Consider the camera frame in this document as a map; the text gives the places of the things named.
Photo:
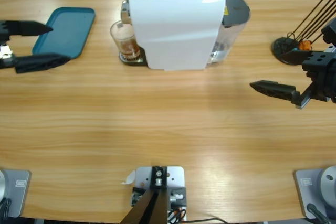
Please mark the white paper tag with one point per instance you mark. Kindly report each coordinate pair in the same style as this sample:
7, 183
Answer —
130, 178

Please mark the teal plastic tray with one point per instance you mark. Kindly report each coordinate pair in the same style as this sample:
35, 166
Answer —
71, 24

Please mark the white capsule coffee machine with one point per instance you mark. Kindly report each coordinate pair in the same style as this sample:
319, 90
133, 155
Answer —
173, 30

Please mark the black capsule holder with rods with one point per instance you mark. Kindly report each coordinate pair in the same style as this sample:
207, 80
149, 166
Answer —
278, 47

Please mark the orange coffee capsule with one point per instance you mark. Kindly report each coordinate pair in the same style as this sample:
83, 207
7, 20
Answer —
305, 45

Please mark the white block with dark post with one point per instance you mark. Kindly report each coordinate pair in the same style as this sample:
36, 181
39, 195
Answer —
173, 174

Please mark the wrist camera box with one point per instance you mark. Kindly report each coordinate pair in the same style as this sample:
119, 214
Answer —
330, 32

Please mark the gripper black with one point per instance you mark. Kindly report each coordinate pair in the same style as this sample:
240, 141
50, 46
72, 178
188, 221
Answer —
323, 77
5, 30

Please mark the clear water tank dark lid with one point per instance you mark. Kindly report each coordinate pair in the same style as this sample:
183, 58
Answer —
236, 9

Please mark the clear drinking glass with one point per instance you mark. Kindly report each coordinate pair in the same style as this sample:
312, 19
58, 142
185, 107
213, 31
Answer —
118, 40

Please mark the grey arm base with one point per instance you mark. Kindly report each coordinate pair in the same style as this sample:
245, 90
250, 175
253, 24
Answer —
307, 182
18, 182

